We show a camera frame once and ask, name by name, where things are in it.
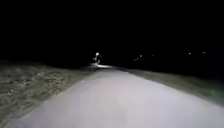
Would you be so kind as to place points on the street lamp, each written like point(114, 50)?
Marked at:
point(97, 56)

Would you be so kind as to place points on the grey asphalt path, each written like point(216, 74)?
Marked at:
point(116, 103)

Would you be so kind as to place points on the grass verge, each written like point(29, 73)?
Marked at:
point(186, 83)
point(30, 83)

